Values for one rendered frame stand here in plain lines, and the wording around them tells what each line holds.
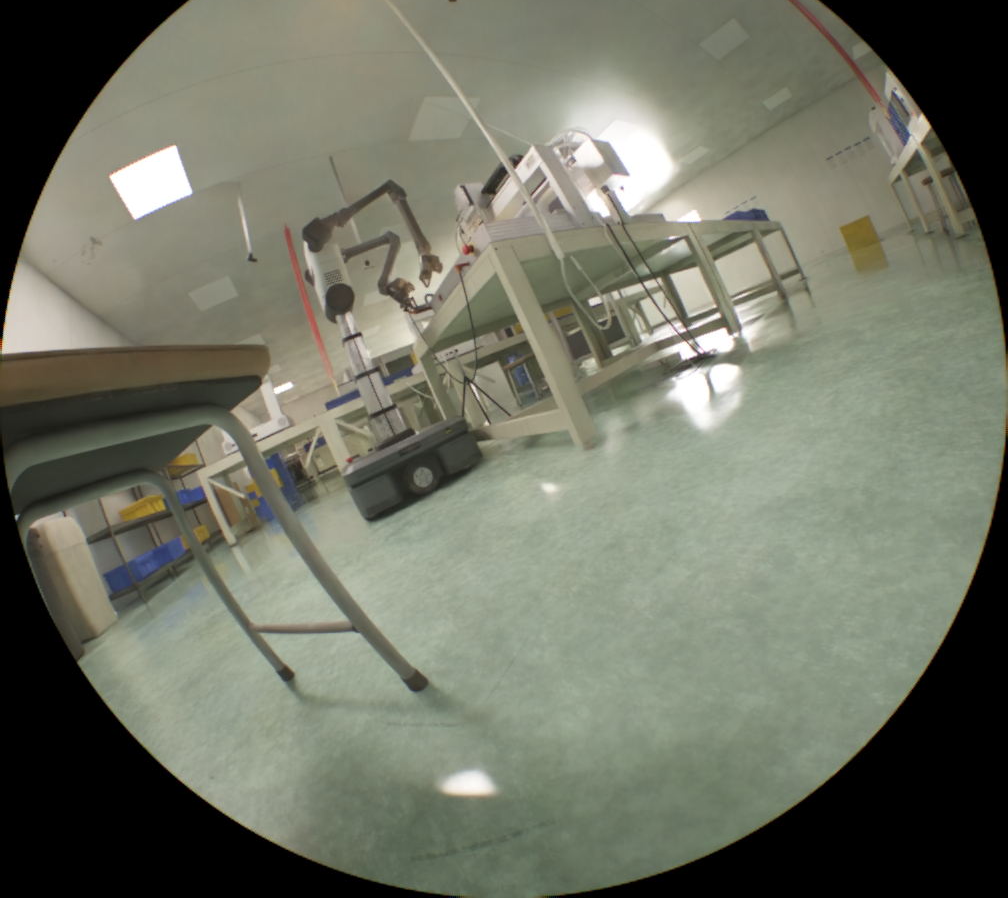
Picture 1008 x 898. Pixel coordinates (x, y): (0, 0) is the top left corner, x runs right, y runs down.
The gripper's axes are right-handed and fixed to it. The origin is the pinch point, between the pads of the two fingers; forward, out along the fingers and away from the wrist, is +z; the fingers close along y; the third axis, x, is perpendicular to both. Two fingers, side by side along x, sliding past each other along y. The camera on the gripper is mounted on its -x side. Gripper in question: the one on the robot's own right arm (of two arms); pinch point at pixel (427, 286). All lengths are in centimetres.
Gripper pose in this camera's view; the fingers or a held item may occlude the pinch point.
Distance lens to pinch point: 211.4
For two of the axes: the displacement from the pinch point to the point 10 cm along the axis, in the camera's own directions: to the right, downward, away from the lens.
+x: -9.2, 1.4, -3.8
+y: -3.6, 1.3, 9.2
